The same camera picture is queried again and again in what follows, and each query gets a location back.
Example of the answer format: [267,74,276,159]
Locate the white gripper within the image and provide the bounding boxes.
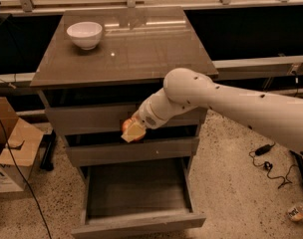
[120,88,196,143]

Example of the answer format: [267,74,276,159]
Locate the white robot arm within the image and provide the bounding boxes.
[122,68,303,156]

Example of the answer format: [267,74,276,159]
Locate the grey top drawer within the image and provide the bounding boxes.
[44,98,209,136]

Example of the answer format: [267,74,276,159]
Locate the grey middle drawer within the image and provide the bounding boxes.
[66,136,199,166]

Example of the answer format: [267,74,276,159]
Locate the grey open bottom drawer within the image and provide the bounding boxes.
[72,158,205,239]

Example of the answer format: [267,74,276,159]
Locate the grey drawer cabinet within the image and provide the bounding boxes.
[29,6,219,171]

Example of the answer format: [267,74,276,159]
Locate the black stand foot left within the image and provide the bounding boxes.
[40,130,56,171]

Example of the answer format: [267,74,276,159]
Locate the white ceramic bowl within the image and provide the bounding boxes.
[67,22,103,50]

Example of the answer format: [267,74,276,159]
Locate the brown cardboard box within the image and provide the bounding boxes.
[0,97,43,193]

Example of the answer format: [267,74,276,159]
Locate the plastic drink bottle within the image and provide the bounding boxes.
[287,202,303,222]

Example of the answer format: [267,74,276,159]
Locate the black power adapter cable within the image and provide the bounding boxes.
[247,142,297,190]

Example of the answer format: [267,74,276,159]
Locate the black cable left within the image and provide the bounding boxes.
[0,107,53,239]

